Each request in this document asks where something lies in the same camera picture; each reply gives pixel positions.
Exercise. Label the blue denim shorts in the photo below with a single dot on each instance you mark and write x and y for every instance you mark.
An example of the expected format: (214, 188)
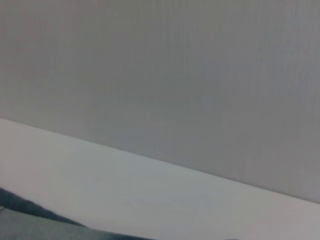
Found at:
(30, 222)

